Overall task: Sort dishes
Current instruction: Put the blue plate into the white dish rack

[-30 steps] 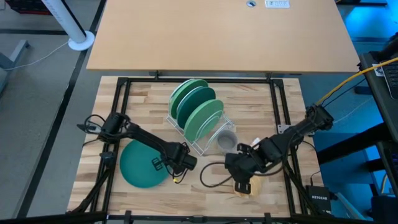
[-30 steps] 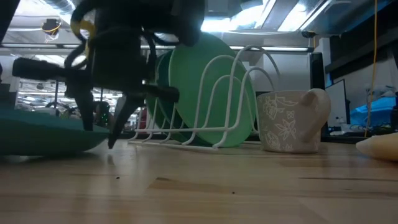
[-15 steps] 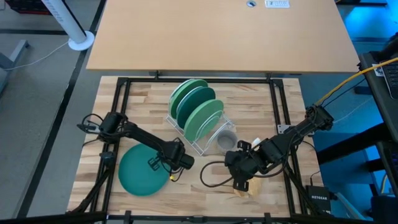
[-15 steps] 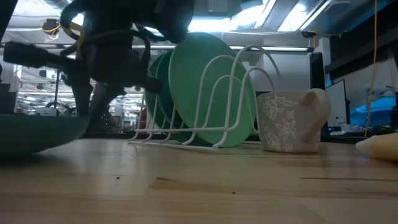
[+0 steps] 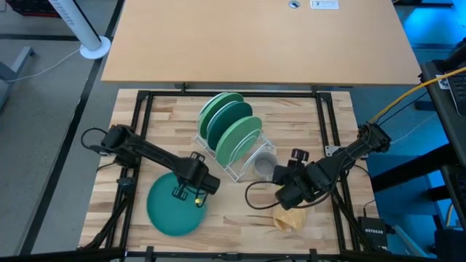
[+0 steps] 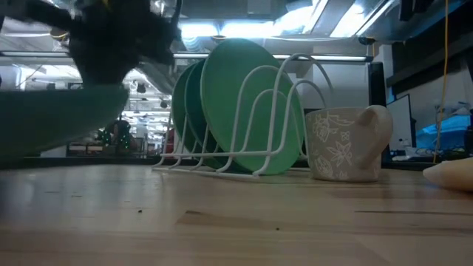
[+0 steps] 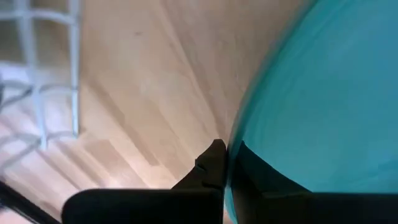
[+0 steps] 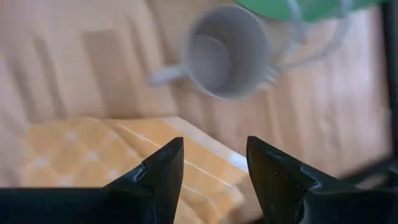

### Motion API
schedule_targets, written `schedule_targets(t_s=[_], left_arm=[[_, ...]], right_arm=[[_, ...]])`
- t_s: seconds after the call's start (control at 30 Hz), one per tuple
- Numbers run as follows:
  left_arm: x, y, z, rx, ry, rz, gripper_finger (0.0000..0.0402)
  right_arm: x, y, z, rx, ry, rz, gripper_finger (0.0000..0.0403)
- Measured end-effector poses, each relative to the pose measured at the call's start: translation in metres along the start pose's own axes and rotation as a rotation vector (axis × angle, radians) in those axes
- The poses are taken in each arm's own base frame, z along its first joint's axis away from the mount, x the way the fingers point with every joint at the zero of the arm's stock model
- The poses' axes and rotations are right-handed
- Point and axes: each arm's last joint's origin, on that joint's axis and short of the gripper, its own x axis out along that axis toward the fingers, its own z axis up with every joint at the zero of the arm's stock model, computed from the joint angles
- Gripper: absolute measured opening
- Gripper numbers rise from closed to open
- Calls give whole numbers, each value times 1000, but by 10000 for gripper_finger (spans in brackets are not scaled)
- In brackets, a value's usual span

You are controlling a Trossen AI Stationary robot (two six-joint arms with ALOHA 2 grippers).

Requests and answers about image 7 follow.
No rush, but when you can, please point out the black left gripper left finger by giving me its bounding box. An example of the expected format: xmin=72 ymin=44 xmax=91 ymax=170
xmin=61 ymin=138 xmax=228 ymax=224

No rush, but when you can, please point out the black cable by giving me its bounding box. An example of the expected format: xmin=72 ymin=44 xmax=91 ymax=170
xmin=0 ymin=179 xmax=60 ymax=224

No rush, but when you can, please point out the white wire dish rack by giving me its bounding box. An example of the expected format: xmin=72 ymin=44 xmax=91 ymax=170
xmin=0 ymin=0 xmax=83 ymax=175

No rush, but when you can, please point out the teal plate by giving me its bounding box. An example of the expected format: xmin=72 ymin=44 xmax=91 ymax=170
xmin=223 ymin=0 xmax=398 ymax=224

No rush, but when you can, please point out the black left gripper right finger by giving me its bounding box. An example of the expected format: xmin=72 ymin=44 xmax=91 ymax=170
xmin=228 ymin=141 xmax=398 ymax=224

